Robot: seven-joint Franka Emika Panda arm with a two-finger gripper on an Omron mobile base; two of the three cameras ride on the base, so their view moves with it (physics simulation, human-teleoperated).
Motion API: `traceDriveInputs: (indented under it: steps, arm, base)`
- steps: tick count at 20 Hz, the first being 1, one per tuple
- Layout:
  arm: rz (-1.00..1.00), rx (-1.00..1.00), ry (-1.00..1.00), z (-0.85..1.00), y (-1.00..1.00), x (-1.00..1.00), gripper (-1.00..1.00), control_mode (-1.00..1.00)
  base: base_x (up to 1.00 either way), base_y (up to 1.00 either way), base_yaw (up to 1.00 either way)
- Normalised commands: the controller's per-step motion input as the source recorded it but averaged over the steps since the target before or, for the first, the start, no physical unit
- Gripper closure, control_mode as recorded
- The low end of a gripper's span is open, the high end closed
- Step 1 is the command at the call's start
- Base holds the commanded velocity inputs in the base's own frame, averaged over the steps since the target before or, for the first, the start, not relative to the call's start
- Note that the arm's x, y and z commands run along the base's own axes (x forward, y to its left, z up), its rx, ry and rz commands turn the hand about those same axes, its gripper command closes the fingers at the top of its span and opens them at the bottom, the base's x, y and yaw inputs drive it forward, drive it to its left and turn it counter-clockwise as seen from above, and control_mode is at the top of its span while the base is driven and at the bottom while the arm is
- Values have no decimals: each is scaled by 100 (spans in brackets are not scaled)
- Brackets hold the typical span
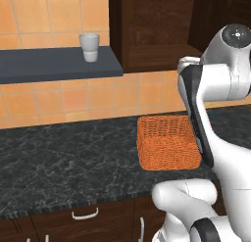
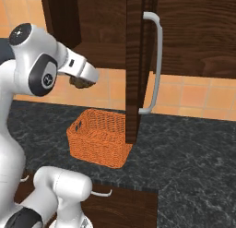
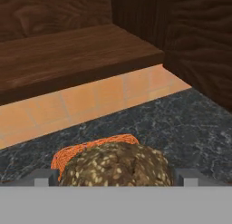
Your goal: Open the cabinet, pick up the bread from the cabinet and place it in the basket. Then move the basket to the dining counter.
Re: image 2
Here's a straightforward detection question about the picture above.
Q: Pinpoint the dark wood cabinet door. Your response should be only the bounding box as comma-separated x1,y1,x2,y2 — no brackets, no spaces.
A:
124,0,159,145
149,0,236,80

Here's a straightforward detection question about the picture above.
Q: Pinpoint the orange woven basket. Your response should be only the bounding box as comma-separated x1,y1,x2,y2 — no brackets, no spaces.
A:
65,108,134,170

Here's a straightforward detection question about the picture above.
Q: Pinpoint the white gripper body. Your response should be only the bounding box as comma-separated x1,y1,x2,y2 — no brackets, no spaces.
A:
77,60,100,84

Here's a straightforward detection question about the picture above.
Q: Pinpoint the grey cabinet door handle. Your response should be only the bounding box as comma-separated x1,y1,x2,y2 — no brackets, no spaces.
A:
137,11,164,115

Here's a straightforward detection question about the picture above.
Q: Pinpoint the dark wood base cabinet front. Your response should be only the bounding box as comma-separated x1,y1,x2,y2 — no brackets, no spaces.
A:
13,172,159,228

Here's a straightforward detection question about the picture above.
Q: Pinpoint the dark wood wall cabinet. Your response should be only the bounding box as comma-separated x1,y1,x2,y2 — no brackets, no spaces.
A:
39,0,127,70

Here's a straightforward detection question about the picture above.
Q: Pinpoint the brown bread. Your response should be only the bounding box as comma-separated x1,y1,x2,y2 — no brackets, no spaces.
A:
69,77,97,90

